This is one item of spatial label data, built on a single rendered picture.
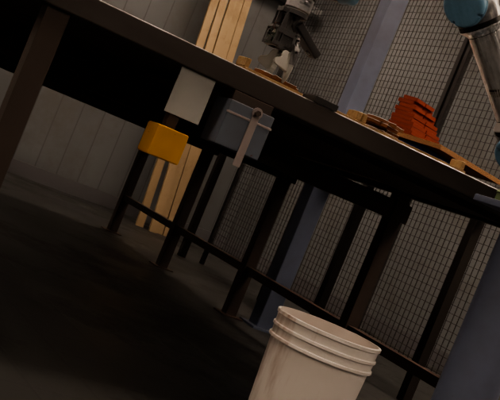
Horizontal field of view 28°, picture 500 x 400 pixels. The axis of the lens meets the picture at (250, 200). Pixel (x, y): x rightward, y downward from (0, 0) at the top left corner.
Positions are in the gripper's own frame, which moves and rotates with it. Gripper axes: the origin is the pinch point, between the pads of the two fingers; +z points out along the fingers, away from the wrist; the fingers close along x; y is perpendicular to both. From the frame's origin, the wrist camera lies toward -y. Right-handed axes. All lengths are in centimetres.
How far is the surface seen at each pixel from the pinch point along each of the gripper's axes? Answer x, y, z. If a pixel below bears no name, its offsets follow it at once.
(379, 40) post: -174, -131, -62
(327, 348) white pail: 43, -21, 62
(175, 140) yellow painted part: 23.0, 31.1, 27.2
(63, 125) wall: -568, -111, 42
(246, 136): 23.7, 13.6, 19.1
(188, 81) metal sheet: 20.4, 32.7, 12.1
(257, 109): 23.7, 13.5, 11.8
